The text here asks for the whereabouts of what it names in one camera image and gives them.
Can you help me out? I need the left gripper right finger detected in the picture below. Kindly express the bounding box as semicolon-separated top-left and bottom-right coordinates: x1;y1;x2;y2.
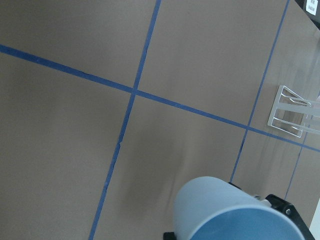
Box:
228;187;314;240

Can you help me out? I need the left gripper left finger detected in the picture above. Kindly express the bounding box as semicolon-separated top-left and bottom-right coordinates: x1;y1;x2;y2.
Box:
163;232;177;240

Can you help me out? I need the light blue plastic cup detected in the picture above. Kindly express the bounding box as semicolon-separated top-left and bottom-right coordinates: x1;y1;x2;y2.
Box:
173;176;304;240

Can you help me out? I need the white wire cup rack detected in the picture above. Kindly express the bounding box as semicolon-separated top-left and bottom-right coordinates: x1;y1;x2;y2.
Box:
267;85;320;138

